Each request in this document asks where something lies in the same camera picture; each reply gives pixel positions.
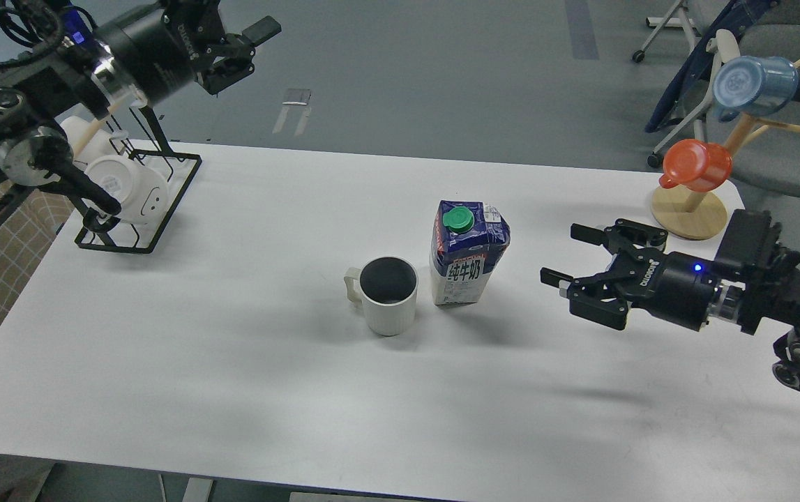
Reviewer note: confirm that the white cup with face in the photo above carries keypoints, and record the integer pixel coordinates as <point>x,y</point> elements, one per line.
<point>141,191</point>

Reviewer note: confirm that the blue plastic cup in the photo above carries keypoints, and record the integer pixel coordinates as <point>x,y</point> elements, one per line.
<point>757,86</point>

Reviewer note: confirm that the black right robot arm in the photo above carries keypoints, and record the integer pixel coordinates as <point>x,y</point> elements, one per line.
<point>752,278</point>

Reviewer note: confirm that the white ribbed mug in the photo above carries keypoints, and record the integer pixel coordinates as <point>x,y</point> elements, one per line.
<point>386,290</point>

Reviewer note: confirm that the blue white milk carton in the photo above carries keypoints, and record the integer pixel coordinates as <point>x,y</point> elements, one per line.
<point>468,241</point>

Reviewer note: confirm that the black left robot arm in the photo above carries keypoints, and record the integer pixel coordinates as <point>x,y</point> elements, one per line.
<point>37,87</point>

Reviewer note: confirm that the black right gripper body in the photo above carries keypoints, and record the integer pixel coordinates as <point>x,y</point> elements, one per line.
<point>674,287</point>

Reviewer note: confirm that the wooden mug tree stand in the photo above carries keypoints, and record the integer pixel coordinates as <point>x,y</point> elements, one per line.
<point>697,215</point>

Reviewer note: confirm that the black wire cup rack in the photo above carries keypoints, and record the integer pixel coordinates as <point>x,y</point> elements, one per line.
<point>106,232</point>

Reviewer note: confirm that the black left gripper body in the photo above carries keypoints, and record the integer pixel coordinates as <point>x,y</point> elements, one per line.
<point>153,51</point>

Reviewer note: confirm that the orange plastic cup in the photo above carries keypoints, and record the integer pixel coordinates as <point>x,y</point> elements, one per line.
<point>697,165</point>

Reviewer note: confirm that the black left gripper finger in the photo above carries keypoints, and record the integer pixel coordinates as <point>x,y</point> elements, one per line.
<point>262,30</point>

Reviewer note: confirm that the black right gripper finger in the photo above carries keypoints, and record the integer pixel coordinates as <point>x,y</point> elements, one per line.
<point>590,235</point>
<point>555,279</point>

